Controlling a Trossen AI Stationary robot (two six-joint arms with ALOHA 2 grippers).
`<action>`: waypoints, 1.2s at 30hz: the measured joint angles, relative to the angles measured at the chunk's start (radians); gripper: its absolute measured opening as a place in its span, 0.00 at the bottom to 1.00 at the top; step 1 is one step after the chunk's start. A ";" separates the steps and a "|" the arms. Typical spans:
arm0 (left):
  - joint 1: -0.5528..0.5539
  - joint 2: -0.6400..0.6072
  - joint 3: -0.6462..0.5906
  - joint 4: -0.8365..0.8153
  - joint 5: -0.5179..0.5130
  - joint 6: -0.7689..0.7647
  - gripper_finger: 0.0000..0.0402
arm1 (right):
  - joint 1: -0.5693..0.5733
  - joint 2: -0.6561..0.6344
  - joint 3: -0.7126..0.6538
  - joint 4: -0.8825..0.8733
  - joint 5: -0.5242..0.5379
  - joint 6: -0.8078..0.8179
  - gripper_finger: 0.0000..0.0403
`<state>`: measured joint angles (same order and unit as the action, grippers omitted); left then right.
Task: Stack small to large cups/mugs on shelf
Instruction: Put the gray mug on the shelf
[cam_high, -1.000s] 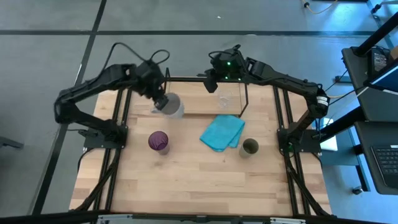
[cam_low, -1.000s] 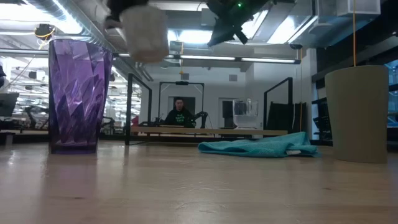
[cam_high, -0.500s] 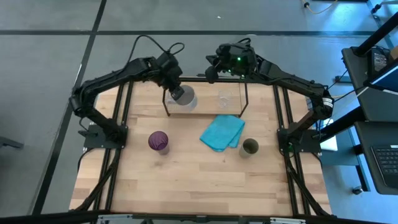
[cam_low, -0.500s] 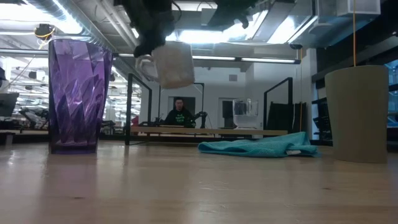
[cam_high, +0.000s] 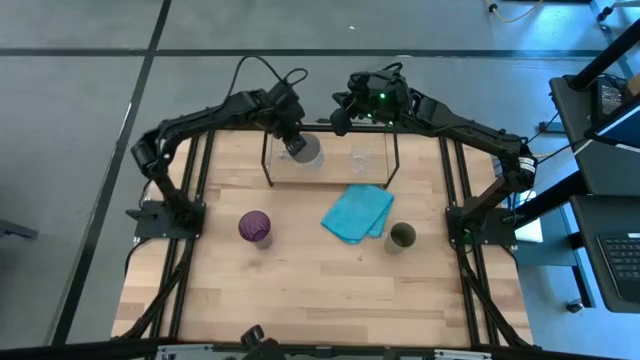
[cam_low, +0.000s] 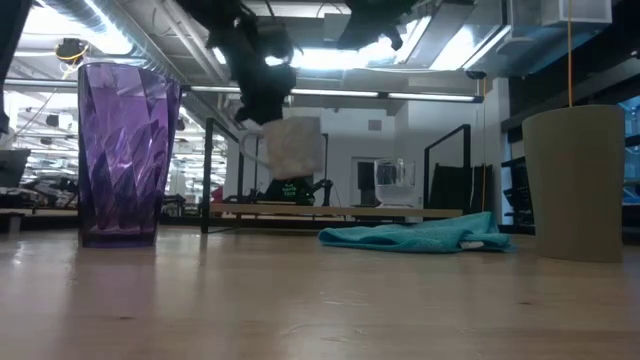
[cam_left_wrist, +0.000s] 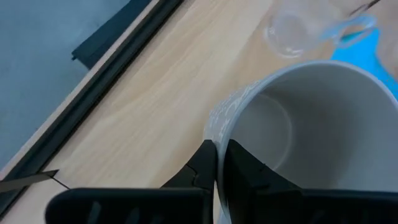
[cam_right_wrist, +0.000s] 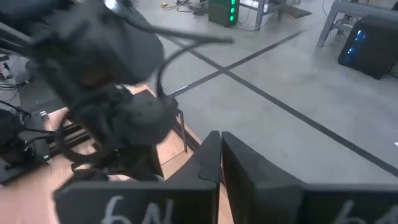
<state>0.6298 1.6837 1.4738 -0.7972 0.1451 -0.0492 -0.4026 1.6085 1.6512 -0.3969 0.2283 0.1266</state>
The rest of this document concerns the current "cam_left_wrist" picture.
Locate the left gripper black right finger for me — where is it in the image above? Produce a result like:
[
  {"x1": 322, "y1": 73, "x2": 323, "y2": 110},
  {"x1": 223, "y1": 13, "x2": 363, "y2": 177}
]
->
[{"x1": 223, "y1": 139, "x2": 398, "y2": 224}]

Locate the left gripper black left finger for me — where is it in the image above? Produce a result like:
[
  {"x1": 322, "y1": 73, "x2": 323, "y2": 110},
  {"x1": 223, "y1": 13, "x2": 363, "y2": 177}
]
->
[{"x1": 45, "y1": 139, "x2": 218, "y2": 224}]

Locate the white patterned ceramic mug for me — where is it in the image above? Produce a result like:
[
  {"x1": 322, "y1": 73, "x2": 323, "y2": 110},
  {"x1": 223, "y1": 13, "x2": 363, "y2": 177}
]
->
[{"x1": 203, "y1": 60, "x2": 398, "y2": 224}]

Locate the clear glass mug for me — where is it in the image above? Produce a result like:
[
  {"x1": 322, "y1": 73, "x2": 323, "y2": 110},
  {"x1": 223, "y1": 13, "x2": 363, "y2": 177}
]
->
[{"x1": 263, "y1": 0, "x2": 377, "y2": 60}]

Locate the black floor bar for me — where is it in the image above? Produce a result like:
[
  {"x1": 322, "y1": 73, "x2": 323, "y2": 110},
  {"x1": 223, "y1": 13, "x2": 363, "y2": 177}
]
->
[{"x1": 71, "y1": 0, "x2": 153, "y2": 70}]

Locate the teal folded cloth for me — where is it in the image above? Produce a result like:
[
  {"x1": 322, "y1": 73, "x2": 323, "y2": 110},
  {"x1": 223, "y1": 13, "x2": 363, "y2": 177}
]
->
[{"x1": 330, "y1": 27, "x2": 398, "y2": 100}]

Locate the black aluminium table frame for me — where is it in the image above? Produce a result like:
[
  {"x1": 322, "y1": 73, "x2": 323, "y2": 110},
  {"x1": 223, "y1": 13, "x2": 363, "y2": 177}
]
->
[{"x1": 0, "y1": 0, "x2": 185, "y2": 218}]

